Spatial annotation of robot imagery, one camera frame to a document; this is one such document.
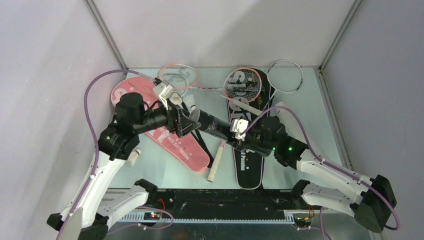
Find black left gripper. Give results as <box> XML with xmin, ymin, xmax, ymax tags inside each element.
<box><xmin>133</xmin><ymin>95</ymin><xmax>201</xmax><ymax>138</ymax></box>

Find white feather shuttlecock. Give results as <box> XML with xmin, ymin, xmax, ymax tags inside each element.
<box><xmin>125</xmin><ymin>149</ymin><xmax>141</xmax><ymax>168</ymax></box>
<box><xmin>169</xmin><ymin>92</ymin><xmax>183</xmax><ymax>106</ymax></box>

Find black shuttlecock tube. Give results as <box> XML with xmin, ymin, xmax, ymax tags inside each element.
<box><xmin>189</xmin><ymin>108</ymin><xmax>235</xmax><ymax>142</ymax></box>

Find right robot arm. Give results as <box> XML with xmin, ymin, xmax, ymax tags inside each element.
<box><xmin>230</xmin><ymin>116</ymin><xmax>400</xmax><ymax>233</ymax></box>

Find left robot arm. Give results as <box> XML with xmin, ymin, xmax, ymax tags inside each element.
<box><xmin>47</xmin><ymin>92</ymin><xmax>200</xmax><ymax>240</ymax></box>

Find black racket cover bag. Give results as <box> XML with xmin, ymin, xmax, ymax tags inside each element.
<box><xmin>227</xmin><ymin>67</ymin><xmax>270</xmax><ymax>190</ymax></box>

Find pink racket cover bag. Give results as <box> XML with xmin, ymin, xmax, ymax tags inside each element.
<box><xmin>110</xmin><ymin>76</ymin><xmax>210</xmax><ymax>174</ymax></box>

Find white shuttlecock tube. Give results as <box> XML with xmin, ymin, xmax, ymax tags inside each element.
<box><xmin>275</xmin><ymin>101</ymin><xmax>294</xmax><ymax>121</ymax></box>

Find pink racket on black bag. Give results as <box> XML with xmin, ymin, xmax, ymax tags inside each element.
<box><xmin>223</xmin><ymin>67</ymin><xmax>263</xmax><ymax>115</ymax></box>

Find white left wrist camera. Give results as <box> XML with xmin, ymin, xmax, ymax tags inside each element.
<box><xmin>153</xmin><ymin>82</ymin><xmax>175</xmax><ymax>101</ymax></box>

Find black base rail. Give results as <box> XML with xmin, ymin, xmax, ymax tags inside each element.
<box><xmin>146</xmin><ymin>189</ymin><xmax>309</xmax><ymax>221</ymax></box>

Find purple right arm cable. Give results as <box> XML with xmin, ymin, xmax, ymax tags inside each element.
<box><xmin>239</xmin><ymin>105</ymin><xmax>401</xmax><ymax>240</ymax></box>

